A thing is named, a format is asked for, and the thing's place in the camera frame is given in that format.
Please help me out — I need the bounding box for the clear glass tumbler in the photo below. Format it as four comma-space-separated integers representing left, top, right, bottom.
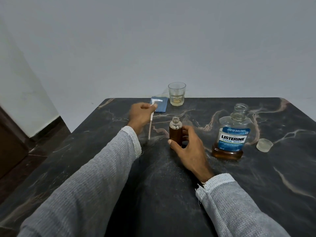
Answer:
168, 82, 186, 106

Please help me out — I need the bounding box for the person's right hand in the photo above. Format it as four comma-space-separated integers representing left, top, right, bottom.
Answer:
168, 125, 215, 187

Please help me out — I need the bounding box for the blue folded cloth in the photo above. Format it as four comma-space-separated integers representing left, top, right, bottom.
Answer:
150, 96, 169, 113

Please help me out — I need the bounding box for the translucent bottle cap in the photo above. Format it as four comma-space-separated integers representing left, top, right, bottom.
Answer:
256, 138, 274, 153

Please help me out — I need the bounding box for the person's left hand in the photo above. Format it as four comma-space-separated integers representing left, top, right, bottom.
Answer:
127, 102, 158, 135

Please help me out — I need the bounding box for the person's left forearm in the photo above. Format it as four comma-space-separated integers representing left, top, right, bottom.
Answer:
17, 126, 143, 237

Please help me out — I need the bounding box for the small amber liquid bottle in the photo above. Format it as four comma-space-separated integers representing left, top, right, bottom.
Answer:
169, 116, 184, 147

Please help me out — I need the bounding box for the brown wooden door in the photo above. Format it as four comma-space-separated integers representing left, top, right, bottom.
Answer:
0, 105, 31, 181

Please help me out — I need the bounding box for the clear mouthwash bottle blue label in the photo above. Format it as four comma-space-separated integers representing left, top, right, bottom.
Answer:
211, 103, 256, 161

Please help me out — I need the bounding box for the clear plastic wrapper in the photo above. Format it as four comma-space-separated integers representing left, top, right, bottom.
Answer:
154, 87, 171, 98

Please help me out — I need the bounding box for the white spray pump with tube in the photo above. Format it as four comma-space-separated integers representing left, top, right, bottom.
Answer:
147, 100, 160, 141

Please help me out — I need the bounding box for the person's right forearm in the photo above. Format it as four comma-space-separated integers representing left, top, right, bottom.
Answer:
195, 173, 292, 237

